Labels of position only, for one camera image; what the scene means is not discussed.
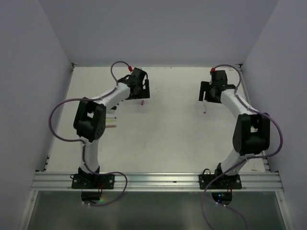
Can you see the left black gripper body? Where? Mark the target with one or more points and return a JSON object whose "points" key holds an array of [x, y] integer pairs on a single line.
{"points": [[140, 90]]}

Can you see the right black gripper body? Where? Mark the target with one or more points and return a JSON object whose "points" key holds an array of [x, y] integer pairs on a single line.
{"points": [[210, 97]]}

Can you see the purple white marker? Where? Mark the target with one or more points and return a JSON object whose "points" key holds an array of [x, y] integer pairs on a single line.
{"points": [[204, 107]]}

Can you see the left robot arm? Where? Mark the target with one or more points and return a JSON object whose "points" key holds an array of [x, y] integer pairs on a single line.
{"points": [[90, 119]]}

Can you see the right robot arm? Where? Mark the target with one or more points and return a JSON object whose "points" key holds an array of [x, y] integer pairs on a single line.
{"points": [[252, 130]]}

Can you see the pale green highlighter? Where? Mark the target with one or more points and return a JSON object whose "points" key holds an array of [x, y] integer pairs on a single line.
{"points": [[111, 110]]}

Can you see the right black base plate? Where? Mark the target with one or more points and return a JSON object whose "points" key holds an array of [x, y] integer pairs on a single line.
{"points": [[226, 182]]}

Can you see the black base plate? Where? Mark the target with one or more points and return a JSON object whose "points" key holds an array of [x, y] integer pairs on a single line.
{"points": [[92, 181], [226, 182]]}

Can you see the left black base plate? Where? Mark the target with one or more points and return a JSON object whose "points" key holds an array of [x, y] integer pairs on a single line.
{"points": [[92, 181]]}

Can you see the aluminium mounting rail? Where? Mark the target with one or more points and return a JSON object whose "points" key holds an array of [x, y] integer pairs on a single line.
{"points": [[163, 182]]}

